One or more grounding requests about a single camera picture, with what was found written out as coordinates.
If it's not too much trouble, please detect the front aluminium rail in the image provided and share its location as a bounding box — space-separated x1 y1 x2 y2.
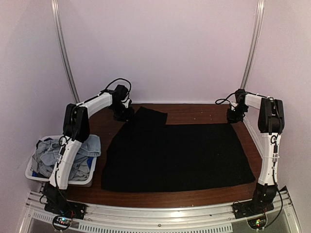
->
24 190 296 233

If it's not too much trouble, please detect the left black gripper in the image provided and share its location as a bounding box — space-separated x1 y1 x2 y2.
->
111 103 135 123

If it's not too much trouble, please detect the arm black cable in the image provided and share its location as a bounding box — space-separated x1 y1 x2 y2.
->
105 77 132 93
215 93 238 105

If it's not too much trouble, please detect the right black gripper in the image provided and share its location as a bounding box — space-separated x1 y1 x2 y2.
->
227 105 249 124

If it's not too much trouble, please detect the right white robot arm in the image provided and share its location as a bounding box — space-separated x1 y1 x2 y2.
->
227 89 285 215

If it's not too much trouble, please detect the left aluminium frame post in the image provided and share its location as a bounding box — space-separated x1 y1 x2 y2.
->
51 0 80 103

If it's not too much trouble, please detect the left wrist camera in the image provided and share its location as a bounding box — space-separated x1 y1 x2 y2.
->
122 99 132 108

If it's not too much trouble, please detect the light blue denim garment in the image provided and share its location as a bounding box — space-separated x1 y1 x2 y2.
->
31 134 101 182

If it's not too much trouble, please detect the black t-shirt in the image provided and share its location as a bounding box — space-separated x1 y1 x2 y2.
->
101 107 256 193

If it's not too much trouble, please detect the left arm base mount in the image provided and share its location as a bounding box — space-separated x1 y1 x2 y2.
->
44 201 86 220

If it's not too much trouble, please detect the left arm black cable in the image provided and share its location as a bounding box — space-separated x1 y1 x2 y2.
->
105 77 132 93

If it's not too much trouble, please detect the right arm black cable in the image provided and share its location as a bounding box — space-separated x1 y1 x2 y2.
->
215 93 238 105

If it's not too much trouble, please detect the aluminium frame post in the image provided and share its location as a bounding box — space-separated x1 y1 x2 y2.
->
240 0 265 89
51 0 80 103

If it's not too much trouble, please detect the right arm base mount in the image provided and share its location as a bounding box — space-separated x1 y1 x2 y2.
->
231 200 274 219

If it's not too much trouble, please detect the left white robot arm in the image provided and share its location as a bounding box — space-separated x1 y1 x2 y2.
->
44 84 134 216

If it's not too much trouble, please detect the right aluminium frame post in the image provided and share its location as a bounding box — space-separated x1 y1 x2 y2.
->
240 0 265 89

